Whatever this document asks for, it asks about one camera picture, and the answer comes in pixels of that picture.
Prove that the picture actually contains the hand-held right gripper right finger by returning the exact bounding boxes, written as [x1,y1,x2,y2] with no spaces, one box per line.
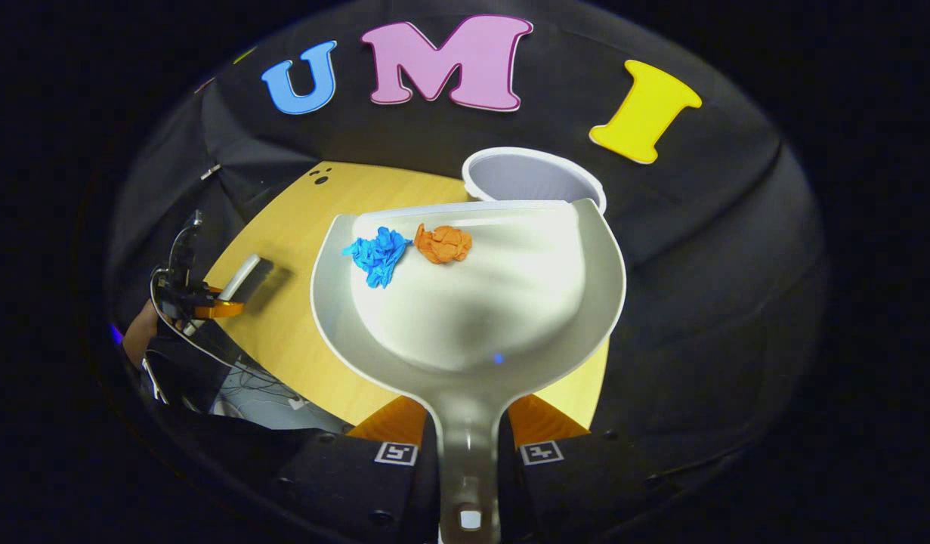
[497,393,677,544]

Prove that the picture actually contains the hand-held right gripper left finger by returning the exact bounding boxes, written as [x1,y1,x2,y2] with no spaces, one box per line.
[272,394,440,544]

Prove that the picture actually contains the blue paper trash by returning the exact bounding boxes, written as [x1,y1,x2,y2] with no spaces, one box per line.
[341,226,413,289]

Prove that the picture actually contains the white dustpan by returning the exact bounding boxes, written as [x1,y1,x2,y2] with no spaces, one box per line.
[311,198,627,544]

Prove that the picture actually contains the orange paper trash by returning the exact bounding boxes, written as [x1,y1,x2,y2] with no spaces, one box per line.
[413,224,473,264]

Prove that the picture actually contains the white ribbed garbage bin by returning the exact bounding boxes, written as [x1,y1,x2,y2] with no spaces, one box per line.
[462,147,608,215]

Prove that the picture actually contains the wooden desktop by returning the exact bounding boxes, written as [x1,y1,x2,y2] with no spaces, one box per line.
[204,160,610,431]

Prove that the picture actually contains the black backdrop cloth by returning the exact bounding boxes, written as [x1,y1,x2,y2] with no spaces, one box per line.
[106,0,828,484]

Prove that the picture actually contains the black floor cables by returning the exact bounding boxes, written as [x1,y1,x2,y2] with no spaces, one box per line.
[230,363,314,413]

